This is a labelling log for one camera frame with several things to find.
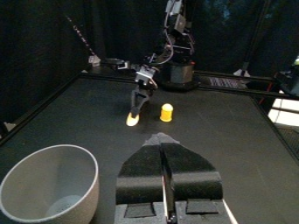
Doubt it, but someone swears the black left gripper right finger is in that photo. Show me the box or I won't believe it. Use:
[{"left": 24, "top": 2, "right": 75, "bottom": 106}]
[{"left": 156, "top": 132, "right": 224, "bottom": 202}]

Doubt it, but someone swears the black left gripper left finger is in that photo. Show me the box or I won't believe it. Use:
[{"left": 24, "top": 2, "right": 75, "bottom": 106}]
[{"left": 115, "top": 134, "right": 164, "bottom": 206}]

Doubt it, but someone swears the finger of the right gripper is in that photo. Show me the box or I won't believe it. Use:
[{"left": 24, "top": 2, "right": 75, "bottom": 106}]
[
  {"left": 135, "top": 87, "right": 155, "bottom": 116},
  {"left": 128, "top": 88, "right": 143, "bottom": 118}
]

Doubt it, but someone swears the yellow toy cylinder with dome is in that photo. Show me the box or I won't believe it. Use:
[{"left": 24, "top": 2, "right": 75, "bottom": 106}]
[{"left": 159, "top": 102, "right": 175, "bottom": 123}]

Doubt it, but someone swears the black device on table edge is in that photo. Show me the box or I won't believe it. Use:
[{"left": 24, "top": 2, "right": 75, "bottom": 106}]
[{"left": 99, "top": 57, "right": 131, "bottom": 71}]

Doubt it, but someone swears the striped vent panel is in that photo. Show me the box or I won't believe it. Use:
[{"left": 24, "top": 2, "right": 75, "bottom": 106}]
[{"left": 208, "top": 76, "right": 248, "bottom": 89}]

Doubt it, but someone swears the grey round bowl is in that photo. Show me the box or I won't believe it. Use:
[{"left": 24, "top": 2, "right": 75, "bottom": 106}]
[{"left": 0, "top": 143, "right": 100, "bottom": 224}]

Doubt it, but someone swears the black stand pole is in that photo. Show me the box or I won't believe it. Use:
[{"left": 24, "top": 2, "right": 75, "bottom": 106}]
[{"left": 232, "top": 0, "right": 274, "bottom": 79}]

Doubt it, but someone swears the black box with green light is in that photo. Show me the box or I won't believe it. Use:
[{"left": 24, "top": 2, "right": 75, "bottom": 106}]
[{"left": 274, "top": 56, "right": 299, "bottom": 98}]

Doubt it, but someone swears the white corner bracket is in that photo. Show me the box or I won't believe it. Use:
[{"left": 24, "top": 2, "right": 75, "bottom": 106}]
[{"left": 88, "top": 54, "right": 101, "bottom": 67}]

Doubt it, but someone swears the thin diagonal frame rod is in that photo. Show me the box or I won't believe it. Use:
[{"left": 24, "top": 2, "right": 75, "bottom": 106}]
[{"left": 61, "top": 12, "right": 99, "bottom": 58}]

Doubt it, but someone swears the red cable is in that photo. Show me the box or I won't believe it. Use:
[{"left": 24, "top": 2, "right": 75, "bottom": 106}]
[{"left": 256, "top": 81, "right": 275, "bottom": 105}]

